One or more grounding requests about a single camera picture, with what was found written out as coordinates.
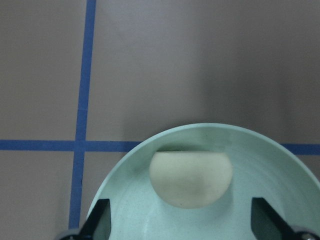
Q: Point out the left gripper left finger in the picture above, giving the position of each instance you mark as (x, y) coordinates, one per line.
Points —
(98, 224)

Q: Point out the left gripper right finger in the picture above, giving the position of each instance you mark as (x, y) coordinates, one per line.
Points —
(266, 223)

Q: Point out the white bun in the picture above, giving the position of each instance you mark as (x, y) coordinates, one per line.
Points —
(190, 179)

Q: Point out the mint green plate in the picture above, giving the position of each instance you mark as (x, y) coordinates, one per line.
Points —
(261, 168)

